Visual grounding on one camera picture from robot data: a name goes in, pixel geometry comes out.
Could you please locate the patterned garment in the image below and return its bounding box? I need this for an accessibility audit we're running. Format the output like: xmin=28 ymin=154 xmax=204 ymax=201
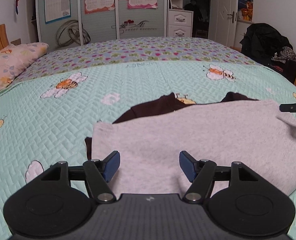
xmin=271 ymin=46 xmax=296 ymax=64

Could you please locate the pile of colourful bags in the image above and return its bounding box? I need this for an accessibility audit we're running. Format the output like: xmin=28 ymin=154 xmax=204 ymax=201
xmin=238 ymin=0 xmax=254 ymax=22

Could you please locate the grey and brown sweatshirt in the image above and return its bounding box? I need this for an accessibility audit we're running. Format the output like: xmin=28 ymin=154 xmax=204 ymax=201
xmin=85 ymin=92 xmax=296 ymax=197

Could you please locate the bee print quilted bedspread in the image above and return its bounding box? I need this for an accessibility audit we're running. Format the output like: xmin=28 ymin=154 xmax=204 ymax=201
xmin=0 ymin=60 xmax=296 ymax=238

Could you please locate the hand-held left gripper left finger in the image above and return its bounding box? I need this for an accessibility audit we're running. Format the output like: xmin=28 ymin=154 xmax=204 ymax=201
xmin=39 ymin=151 xmax=120 ymax=204

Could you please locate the blue bordered wall poster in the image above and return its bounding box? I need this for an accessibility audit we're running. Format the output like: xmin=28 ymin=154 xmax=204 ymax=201
xmin=44 ymin=0 xmax=71 ymax=24

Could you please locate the white door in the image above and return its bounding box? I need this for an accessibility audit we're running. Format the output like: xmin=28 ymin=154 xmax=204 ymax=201
xmin=210 ymin=0 xmax=239 ymax=48

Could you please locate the pink floral pillow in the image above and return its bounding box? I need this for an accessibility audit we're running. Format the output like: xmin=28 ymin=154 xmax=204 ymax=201
xmin=0 ymin=42 xmax=50 ymax=100

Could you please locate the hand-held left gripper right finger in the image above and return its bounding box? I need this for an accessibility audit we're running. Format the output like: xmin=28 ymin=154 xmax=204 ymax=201
xmin=179 ymin=151 xmax=260 ymax=204

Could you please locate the floral bed sheet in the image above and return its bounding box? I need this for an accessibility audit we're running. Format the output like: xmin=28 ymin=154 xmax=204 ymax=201
xmin=13 ymin=37 xmax=263 ymax=83

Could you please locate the sliding door wardrobe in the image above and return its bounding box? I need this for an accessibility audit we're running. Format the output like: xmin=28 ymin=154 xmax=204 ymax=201
xmin=35 ymin=0 xmax=168 ymax=53

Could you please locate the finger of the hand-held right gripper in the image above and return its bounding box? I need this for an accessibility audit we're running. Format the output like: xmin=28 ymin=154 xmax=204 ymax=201
xmin=279 ymin=102 xmax=296 ymax=113

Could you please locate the pile of black clothes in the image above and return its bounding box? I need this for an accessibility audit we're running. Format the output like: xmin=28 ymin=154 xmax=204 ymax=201
xmin=239 ymin=23 xmax=296 ymax=84

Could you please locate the white drawer cabinet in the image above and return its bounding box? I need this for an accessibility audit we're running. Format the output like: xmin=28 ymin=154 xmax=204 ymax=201
xmin=167 ymin=8 xmax=194 ymax=38

